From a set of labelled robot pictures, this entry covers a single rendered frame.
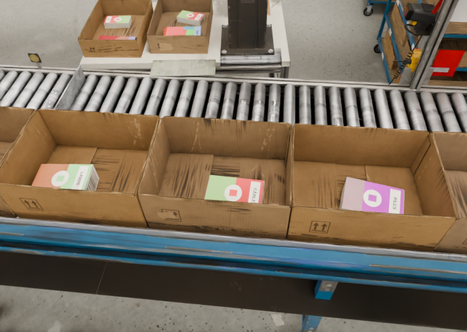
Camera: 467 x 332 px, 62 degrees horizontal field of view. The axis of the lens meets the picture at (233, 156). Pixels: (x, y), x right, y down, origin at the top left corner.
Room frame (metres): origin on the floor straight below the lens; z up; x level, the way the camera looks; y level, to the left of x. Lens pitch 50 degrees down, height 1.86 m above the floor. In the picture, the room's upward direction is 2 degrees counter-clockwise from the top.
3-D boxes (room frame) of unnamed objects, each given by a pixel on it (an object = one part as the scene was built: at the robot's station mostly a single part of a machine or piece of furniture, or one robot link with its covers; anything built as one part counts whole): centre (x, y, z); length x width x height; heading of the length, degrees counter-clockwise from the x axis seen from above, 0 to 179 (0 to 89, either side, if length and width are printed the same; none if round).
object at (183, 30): (1.71, 0.23, 0.79); 0.19 x 0.14 x 0.02; 89
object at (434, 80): (1.92, -1.24, 0.39); 0.40 x 0.30 x 0.10; 173
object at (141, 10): (1.79, 0.55, 0.80); 0.38 x 0.28 x 0.10; 176
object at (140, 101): (1.20, 0.41, 0.72); 0.52 x 0.05 x 0.05; 173
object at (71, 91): (1.24, 0.70, 0.76); 0.46 x 0.01 x 0.09; 173
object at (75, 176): (0.71, 0.51, 0.92); 0.16 x 0.11 x 0.07; 87
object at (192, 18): (1.89, 0.20, 0.77); 0.13 x 0.07 x 0.04; 67
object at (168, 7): (1.80, 0.24, 0.80); 0.38 x 0.28 x 0.10; 176
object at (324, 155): (0.64, -0.35, 0.96); 0.39 x 0.29 x 0.17; 83
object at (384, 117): (1.07, -0.62, 0.72); 0.52 x 0.05 x 0.05; 173
